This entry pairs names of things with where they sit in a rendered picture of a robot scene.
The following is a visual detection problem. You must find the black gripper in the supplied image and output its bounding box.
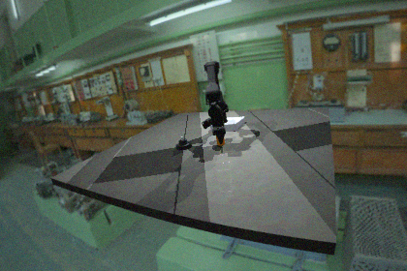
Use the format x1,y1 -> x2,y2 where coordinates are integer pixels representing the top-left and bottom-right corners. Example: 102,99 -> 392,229
211,113 -> 226,144

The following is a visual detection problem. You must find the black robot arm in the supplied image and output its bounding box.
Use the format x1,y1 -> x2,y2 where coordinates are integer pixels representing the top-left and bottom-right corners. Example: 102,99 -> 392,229
202,60 -> 229,129

